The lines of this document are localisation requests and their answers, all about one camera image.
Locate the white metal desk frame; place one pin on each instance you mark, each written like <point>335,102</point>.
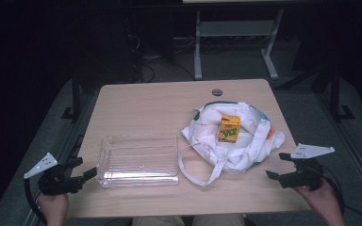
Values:
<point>197,47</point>

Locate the person's left hand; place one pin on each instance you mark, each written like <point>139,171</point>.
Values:
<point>55,208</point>

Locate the grey round table grommet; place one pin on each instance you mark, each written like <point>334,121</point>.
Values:
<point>217,92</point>

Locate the clear plastic container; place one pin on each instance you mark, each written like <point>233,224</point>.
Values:
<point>138,163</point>

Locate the black metal stand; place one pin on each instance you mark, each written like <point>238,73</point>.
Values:
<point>75,100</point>
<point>335,94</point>

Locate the person's right hand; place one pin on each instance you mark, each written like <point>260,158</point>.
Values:
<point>323,202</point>

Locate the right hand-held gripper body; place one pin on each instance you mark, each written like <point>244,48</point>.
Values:
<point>306,175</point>

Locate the yellow juice carton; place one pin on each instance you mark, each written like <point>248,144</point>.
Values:
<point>229,130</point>

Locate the white cloth tote bag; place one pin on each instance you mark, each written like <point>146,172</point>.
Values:
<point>232,157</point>

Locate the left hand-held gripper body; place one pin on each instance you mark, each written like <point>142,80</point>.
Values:
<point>55,180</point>

